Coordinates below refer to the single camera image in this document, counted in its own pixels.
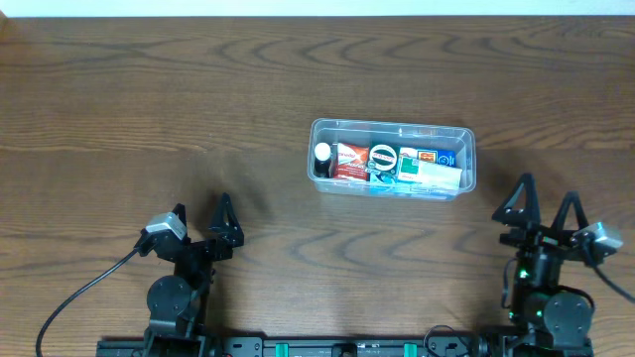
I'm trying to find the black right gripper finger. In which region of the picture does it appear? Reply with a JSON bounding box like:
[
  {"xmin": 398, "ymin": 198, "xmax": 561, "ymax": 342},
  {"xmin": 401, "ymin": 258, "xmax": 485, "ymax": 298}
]
[
  {"xmin": 549, "ymin": 190, "xmax": 591, "ymax": 234},
  {"xmin": 492, "ymin": 173, "xmax": 541, "ymax": 228}
]

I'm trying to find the blue KoolFever box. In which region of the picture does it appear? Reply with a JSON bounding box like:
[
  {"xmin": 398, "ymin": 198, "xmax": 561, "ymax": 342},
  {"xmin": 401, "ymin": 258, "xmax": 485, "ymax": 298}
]
[{"xmin": 369, "ymin": 146, "xmax": 457, "ymax": 194}]

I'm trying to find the white green Panadol box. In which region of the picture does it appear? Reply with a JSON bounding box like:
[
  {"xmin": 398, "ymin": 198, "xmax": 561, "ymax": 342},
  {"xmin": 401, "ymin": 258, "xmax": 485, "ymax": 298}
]
[{"xmin": 397, "ymin": 157, "xmax": 462, "ymax": 190}]

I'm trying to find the dark bottle white cap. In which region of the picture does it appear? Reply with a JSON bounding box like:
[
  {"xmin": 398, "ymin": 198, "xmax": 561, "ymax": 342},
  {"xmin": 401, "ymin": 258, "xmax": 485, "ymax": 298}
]
[{"xmin": 314, "ymin": 142, "xmax": 332, "ymax": 179}]

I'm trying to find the red Panadol ActiFast box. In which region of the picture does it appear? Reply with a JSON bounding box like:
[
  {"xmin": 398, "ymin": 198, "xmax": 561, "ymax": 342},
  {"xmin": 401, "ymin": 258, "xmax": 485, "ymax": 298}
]
[{"xmin": 333, "ymin": 143, "xmax": 369, "ymax": 181}]

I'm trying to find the green Zam-Buk box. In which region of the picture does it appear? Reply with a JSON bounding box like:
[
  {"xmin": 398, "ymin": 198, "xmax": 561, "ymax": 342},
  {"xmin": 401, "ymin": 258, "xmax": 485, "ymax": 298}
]
[{"xmin": 367, "ymin": 142, "xmax": 399, "ymax": 175}]

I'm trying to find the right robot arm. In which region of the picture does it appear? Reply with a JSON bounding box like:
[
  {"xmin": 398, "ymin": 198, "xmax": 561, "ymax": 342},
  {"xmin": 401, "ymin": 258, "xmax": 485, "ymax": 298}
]
[{"xmin": 483, "ymin": 174, "xmax": 595, "ymax": 356}]

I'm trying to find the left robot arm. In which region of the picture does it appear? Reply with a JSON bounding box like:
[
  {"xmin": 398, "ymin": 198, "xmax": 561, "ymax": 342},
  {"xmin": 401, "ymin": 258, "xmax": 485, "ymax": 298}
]
[{"xmin": 135, "ymin": 193, "xmax": 244, "ymax": 356}]

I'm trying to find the clear plastic container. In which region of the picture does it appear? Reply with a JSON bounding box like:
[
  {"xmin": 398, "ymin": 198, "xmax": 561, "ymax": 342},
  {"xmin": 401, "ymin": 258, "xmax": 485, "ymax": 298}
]
[{"xmin": 308, "ymin": 118, "xmax": 476, "ymax": 200}]

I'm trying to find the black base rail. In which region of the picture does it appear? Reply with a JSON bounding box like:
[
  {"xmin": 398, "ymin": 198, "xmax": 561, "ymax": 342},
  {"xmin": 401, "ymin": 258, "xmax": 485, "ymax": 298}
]
[{"xmin": 95, "ymin": 334, "xmax": 593, "ymax": 357}]

